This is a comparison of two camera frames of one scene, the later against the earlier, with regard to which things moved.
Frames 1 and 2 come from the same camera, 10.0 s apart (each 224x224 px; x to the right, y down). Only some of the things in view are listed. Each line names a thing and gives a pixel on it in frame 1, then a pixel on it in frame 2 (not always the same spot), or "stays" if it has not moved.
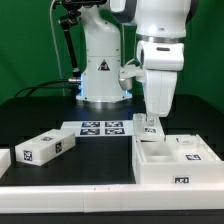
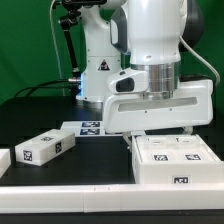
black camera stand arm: [70, 20] stays
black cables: [44, 87] stays
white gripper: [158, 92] -> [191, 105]
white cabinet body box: [185, 159] stays
